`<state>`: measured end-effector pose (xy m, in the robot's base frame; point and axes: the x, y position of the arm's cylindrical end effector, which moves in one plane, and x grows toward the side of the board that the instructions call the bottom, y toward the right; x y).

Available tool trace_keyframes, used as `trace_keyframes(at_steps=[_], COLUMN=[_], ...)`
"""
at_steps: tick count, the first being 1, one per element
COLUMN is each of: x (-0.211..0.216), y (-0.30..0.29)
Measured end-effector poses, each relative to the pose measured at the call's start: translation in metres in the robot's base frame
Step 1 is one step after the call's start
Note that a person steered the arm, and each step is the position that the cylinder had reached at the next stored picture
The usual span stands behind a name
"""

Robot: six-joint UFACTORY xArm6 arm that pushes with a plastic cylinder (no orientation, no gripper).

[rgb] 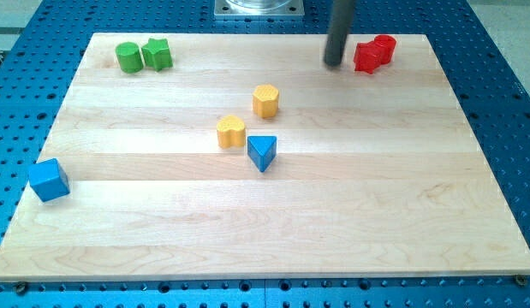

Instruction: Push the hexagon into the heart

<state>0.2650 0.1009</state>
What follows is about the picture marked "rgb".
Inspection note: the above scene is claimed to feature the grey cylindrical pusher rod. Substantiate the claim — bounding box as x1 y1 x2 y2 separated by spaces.
323 0 357 68

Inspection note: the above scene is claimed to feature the light wooden board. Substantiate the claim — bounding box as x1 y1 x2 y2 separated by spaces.
0 33 530 281

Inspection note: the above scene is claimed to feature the yellow heart block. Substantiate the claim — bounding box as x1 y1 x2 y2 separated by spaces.
216 115 246 149

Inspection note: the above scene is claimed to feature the red star block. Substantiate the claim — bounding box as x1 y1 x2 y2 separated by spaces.
354 42 382 74

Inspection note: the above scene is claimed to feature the blue cube block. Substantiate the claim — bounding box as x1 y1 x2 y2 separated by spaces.
28 158 70 202

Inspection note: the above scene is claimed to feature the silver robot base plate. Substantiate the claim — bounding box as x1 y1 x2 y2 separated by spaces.
213 0 305 18

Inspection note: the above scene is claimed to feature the yellow hexagon block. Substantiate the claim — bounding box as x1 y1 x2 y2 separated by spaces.
253 84 279 118

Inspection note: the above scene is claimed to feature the red cylinder block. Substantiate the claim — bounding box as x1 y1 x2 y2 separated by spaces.
373 34 396 65

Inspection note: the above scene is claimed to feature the blue perforated metal table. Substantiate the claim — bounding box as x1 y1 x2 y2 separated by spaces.
0 1 530 307

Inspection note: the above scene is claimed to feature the green cylinder block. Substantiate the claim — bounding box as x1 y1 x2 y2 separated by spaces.
115 42 144 74

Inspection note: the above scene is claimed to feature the green star block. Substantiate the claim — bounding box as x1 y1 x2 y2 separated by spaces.
141 38 173 71

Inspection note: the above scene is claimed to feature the blue triangle block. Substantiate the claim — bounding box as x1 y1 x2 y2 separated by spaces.
247 136 277 173

